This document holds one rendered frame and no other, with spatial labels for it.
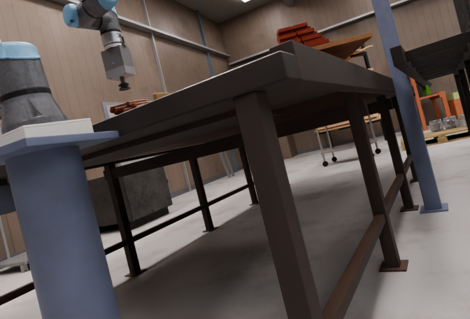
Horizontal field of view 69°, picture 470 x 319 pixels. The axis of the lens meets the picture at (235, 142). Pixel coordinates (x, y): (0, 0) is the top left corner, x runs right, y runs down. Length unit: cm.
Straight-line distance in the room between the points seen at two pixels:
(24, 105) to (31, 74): 8
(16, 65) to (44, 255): 45
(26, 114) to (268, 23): 1180
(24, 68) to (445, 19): 1150
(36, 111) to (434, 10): 1154
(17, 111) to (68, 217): 28
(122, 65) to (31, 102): 45
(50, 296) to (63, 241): 13
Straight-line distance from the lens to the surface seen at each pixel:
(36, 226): 94
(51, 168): 92
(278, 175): 77
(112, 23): 139
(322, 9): 1217
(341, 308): 106
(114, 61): 135
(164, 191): 544
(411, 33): 1181
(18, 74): 99
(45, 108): 96
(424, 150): 265
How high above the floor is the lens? 74
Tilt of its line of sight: 1 degrees up
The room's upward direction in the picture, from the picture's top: 14 degrees counter-clockwise
